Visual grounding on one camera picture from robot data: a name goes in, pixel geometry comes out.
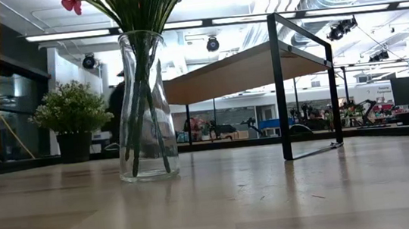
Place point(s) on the blue table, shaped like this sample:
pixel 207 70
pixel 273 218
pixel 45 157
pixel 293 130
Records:
pixel 270 123

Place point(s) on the black round ceiling spotlight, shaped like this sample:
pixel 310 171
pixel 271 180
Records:
pixel 88 61
pixel 212 44

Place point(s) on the potted green plant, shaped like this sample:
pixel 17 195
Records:
pixel 70 109

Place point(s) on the cardboard boxes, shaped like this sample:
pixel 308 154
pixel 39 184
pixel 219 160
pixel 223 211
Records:
pixel 235 135

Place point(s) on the black aluminium table frame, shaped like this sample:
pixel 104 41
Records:
pixel 23 164

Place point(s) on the wooden shelf black metal frame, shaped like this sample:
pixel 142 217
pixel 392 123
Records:
pixel 230 73

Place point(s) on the black track light cluster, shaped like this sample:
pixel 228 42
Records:
pixel 378 56
pixel 342 28

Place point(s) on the tall glass vase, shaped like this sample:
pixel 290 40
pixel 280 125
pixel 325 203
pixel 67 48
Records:
pixel 127 100

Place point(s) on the pink background flowers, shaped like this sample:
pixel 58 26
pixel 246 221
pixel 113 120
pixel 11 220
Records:
pixel 195 125

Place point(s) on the small red flower bunch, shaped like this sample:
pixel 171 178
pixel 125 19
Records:
pixel 71 2

